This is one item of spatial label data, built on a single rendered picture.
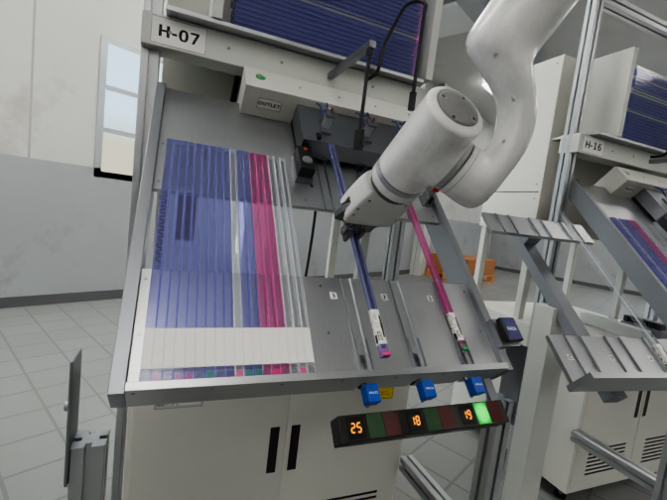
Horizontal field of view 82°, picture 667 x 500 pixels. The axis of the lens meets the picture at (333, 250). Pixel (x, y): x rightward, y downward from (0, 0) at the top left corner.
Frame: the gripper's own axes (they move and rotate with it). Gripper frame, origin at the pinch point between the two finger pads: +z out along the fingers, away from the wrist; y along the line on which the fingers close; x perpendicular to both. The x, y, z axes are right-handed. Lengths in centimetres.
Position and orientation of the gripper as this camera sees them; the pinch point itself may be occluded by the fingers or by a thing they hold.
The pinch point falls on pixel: (352, 230)
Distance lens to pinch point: 73.6
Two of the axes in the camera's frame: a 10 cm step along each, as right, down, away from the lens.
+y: -9.2, -0.7, -3.8
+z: -3.7, 4.4, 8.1
